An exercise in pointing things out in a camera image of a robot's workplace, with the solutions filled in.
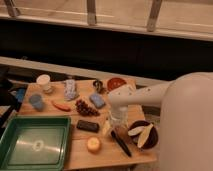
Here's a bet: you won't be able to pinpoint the black rectangular block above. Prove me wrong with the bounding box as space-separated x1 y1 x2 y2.
77 120 99 133

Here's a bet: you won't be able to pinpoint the small dark metal object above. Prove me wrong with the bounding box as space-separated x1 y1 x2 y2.
93 79 104 93

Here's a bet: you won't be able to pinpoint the yellow round sponge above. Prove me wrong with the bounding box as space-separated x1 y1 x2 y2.
87 137 101 153

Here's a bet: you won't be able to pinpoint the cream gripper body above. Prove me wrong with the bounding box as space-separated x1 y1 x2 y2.
102 107 128 135

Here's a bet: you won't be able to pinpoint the red bowl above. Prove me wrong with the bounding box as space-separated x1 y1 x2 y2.
107 77 126 91

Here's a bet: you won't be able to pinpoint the white cup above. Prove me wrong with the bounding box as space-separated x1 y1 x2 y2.
36 74 52 93

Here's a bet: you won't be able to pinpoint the dark grape bunch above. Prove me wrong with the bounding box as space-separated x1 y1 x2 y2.
75 99 100 116

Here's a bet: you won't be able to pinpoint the dark purple bowl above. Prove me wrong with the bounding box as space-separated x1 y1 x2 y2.
128 120 158 150

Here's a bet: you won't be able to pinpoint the blue sponge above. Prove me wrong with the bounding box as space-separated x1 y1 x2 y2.
89 93 105 109

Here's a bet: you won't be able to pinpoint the blue white cloth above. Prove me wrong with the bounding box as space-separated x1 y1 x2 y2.
64 79 78 101

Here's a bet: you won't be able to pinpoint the black handled brush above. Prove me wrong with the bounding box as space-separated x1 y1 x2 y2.
111 130 132 157

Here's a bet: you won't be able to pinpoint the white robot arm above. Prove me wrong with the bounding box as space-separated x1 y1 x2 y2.
108 72 213 171

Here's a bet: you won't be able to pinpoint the white banana slices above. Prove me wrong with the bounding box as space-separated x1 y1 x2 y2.
128 124 153 148

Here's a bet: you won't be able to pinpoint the green plastic tray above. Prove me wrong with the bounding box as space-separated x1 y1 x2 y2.
0 116 71 171

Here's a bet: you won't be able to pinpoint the orange carrot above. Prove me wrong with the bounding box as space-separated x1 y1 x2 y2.
51 101 71 112

